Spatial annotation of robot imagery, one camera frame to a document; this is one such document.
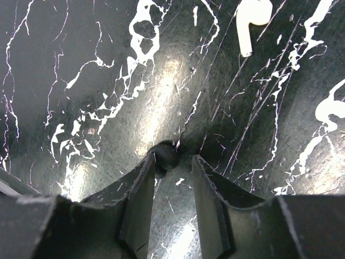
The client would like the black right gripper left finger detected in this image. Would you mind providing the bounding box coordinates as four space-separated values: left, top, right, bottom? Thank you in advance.
1 154 155 258

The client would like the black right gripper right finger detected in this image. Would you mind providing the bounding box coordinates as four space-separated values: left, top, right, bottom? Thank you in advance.
192 155 344 258

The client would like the black earbud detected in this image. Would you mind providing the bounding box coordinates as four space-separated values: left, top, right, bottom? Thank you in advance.
148 144 180 179

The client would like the white earbud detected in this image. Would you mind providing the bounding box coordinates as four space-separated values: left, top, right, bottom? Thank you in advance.
236 0 273 58

